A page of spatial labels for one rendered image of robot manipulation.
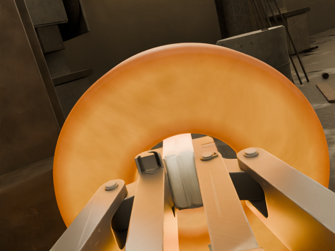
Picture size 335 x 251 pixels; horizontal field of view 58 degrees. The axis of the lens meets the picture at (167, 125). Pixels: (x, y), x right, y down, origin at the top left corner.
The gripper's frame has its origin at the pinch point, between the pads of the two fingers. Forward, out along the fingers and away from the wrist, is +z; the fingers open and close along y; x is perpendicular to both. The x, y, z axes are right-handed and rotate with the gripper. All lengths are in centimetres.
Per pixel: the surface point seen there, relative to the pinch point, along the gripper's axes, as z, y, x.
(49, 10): 413, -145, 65
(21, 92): 20.7, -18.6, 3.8
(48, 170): 15.6, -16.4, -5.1
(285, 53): 236, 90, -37
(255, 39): 227, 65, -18
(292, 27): 701, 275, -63
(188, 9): 803, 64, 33
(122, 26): 692, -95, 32
